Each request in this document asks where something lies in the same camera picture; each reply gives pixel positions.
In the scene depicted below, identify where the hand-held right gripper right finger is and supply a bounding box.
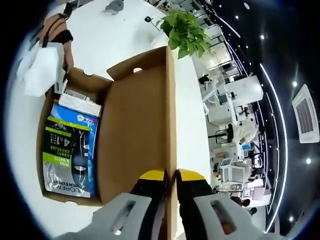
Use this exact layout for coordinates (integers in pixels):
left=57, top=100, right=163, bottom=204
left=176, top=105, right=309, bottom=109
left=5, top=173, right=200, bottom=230
left=175, top=168, right=267, bottom=240

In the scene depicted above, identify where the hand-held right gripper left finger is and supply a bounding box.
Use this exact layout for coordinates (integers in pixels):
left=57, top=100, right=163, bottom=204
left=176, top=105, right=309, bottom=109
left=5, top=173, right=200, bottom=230
left=53, top=168, right=168, bottom=240

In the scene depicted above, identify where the blue soft tissue packet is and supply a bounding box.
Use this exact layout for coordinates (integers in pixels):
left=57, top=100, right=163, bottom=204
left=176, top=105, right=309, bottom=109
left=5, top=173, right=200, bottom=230
left=48, top=103, right=100, bottom=197

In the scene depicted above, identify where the brown cardboard shoe box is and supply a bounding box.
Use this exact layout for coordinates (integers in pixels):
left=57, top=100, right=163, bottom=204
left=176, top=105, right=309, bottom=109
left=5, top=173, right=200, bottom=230
left=36, top=45, right=180, bottom=240

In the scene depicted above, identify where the white box in carton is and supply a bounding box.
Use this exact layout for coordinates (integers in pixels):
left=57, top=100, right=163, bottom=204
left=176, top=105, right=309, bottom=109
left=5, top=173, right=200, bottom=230
left=57, top=92, right=103, bottom=118

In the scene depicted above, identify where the person's left hand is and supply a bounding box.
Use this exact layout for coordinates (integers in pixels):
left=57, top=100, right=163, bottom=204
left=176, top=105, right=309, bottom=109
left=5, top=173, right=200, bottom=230
left=62, top=42, right=75, bottom=76

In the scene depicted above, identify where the black wrist band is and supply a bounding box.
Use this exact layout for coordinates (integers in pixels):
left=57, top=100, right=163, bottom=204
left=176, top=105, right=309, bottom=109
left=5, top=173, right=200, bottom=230
left=53, top=29, right=75, bottom=46

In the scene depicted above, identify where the pink board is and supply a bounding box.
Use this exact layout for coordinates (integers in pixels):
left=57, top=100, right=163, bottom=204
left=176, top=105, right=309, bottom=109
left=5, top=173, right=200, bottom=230
left=252, top=187, right=267, bottom=201

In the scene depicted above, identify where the black green cosmetic pouch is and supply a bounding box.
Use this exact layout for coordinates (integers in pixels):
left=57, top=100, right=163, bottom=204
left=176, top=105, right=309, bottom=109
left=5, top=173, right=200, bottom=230
left=42, top=116, right=92, bottom=199

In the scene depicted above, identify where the black stool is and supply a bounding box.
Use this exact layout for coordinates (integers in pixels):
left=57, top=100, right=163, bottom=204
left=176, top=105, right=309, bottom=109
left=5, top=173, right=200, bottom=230
left=208, top=123, right=237, bottom=146

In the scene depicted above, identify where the small grey object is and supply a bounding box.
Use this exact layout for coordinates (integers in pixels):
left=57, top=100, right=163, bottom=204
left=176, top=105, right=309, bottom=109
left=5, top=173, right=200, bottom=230
left=104, top=0, right=126, bottom=15

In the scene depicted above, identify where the potted green plant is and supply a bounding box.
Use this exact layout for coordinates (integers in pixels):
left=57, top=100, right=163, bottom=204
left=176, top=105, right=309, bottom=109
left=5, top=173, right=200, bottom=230
left=156, top=8, right=213, bottom=60

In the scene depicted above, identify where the ceiling air conditioner unit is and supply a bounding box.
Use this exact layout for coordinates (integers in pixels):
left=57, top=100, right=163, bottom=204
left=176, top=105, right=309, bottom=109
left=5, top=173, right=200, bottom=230
left=291, top=83, right=320, bottom=145

